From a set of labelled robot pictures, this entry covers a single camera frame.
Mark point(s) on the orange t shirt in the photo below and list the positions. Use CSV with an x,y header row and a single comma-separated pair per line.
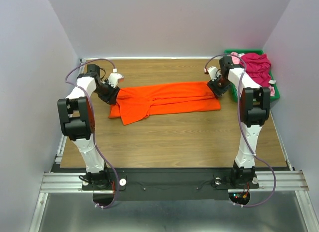
x,y
137,103

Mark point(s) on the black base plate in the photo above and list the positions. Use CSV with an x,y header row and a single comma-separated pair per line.
x,y
168,184

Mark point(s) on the light pink t shirt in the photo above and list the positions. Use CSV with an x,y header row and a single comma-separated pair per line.
x,y
238,61

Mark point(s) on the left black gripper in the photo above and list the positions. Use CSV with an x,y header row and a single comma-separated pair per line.
x,y
110,98

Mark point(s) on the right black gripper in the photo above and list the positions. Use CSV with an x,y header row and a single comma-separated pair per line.
x,y
212,85

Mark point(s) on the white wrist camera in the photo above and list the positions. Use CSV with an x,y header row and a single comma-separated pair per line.
x,y
114,79
212,72

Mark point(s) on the aluminium rail frame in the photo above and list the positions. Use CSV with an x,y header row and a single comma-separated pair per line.
x,y
199,140

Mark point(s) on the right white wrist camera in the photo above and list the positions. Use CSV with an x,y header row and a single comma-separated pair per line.
x,y
212,72

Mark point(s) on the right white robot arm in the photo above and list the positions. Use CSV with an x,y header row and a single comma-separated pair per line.
x,y
253,110

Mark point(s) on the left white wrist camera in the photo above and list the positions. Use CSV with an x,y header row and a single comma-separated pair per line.
x,y
114,79

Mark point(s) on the magenta t shirt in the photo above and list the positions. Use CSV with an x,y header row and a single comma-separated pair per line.
x,y
258,68

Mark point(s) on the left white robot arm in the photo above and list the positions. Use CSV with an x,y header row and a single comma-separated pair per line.
x,y
77,122

